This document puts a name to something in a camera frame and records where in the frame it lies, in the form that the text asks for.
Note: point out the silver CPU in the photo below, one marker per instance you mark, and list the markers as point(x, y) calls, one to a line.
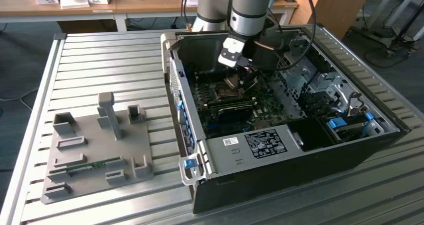
point(232, 83)

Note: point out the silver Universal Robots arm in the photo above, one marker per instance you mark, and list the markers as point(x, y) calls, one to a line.
point(248, 9)

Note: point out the silver CPU socket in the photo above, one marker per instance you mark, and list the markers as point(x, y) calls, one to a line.
point(220, 96)

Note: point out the blue slot clip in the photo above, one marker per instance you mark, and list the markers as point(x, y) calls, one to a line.
point(180, 104)

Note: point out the silver metal drive cage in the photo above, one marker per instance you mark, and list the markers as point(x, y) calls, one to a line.
point(290, 76)

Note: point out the green PC motherboard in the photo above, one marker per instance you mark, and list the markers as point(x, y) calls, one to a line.
point(264, 108)

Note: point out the black graphics card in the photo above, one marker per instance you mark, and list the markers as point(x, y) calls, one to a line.
point(234, 114)

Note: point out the wooden cabinet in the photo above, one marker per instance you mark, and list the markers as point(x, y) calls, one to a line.
point(341, 9)

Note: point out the wooden desk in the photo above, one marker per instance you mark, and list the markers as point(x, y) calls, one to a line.
point(148, 4)
point(20, 9)

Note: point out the blue disk carrier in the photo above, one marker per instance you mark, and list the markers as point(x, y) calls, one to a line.
point(336, 123)

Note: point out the pale blue carrier strip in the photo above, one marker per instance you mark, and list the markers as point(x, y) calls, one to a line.
point(368, 118)

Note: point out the black tripod stand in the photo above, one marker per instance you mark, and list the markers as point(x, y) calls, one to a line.
point(400, 44)

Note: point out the grey power supply unit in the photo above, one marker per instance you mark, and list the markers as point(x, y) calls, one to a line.
point(228, 160)

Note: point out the blue case latch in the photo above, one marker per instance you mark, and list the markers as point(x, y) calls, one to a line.
point(189, 164)

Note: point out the black open PC case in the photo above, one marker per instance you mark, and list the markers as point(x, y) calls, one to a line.
point(297, 180)

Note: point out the white box with round lid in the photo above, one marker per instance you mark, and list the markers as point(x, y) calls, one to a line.
point(73, 2)

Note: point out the grey plastic parts rack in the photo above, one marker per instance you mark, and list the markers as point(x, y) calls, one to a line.
point(92, 145)

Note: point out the green RAM stick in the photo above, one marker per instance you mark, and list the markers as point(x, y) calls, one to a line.
point(96, 164)

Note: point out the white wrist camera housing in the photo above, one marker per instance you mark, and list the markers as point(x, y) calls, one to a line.
point(232, 48)

